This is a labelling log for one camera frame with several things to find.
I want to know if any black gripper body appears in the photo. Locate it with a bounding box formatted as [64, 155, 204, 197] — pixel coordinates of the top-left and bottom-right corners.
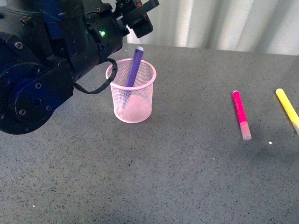
[113, 0, 159, 38]

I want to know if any purple marker pen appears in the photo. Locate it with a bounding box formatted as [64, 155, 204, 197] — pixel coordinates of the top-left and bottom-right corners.
[121, 46, 144, 105]

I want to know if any pink marker pen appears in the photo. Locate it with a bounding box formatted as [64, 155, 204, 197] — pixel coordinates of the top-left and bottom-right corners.
[232, 91, 252, 140]

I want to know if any pink mesh cup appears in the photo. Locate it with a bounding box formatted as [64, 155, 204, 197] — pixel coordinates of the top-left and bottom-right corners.
[110, 58, 157, 123]

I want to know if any white pleated curtain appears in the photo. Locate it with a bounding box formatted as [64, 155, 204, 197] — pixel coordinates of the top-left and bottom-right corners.
[126, 0, 299, 55]

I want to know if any yellow marker pen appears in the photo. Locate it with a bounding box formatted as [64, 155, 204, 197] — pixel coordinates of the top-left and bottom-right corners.
[276, 88, 299, 134]

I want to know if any black cable loop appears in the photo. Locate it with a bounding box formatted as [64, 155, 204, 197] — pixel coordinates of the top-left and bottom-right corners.
[73, 58, 118, 95]

